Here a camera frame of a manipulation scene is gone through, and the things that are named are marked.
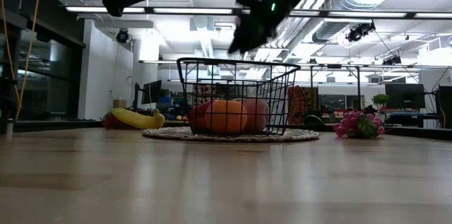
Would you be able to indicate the yellow banana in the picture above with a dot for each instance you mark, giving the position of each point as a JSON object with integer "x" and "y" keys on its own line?
{"x": 137, "y": 119}

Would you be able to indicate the orange fruit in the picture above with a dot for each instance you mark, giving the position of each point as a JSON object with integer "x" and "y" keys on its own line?
{"x": 220, "y": 118}

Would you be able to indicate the pink grape bunch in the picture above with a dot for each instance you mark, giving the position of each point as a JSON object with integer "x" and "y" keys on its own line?
{"x": 347, "y": 123}

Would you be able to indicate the pink peach fruit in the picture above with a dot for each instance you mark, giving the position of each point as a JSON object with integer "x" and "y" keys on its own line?
{"x": 257, "y": 114}

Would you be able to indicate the black spotlight cluster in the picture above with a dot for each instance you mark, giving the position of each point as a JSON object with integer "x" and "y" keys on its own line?
{"x": 392, "y": 60}
{"x": 358, "y": 32}

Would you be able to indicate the silver ventilation duct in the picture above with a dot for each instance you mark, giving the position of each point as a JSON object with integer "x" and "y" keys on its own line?
{"x": 349, "y": 1}

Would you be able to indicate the dark red grape bunch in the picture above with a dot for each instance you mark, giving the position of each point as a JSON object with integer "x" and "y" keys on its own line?
{"x": 107, "y": 122}

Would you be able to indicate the green potted plant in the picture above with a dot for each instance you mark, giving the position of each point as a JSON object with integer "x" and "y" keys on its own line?
{"x": 380, "y": 99}

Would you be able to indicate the black computer monitor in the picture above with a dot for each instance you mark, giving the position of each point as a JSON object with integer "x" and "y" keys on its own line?
{"x": 445, "y": 105}
{"x": 152, "y": 91}
{"x": 404, "y": 96}

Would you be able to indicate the black frame post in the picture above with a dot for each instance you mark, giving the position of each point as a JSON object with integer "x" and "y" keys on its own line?
{"x": 8, "y": 86}

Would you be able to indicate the red patterned wall hanging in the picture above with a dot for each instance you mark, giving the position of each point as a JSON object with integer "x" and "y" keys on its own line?
{"x": 307, "y": 102}

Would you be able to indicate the black overhead light beam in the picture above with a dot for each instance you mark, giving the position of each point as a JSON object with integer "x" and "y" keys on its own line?
{"x": 149, "y": 10}

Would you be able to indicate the black desk stand frame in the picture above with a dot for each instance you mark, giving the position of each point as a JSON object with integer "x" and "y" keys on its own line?
{"x": 358, "y": 86}

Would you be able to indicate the black ceiling spotlight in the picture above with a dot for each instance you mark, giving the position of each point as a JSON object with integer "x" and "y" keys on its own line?
{"x": 122, "y": 36}

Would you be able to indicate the round woven placemat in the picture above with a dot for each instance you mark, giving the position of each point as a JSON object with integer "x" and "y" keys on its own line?
{"x": 166, "y": 135}

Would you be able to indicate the brown cardboard box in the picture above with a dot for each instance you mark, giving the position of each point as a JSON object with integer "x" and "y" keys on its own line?
{"x": 120, "y": 103}

